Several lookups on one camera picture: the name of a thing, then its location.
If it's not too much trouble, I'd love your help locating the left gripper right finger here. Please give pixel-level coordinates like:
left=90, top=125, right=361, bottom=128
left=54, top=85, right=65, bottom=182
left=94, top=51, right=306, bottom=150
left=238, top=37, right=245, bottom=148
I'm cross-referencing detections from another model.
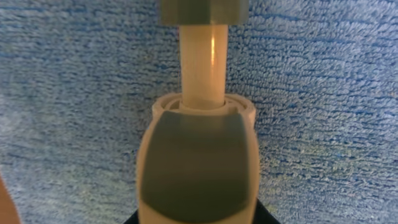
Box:
left=252, top=198, right=282, bottom=224

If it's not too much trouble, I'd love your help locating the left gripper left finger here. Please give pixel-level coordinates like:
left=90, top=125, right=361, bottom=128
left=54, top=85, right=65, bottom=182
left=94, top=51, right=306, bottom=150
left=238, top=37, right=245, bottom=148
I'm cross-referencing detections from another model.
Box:
left=123, top=210, right=141, bottom=224

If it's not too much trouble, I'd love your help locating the white pipette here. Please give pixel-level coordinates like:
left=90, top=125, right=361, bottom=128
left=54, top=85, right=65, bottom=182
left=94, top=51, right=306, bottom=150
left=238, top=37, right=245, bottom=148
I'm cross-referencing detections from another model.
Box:
left=136, top=0, right=261, bottom=224

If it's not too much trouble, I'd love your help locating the blue cloth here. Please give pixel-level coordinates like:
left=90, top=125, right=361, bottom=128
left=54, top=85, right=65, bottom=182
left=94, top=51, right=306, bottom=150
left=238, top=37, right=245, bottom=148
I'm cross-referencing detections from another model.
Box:
left=0, top=0, right=398, bottom=224

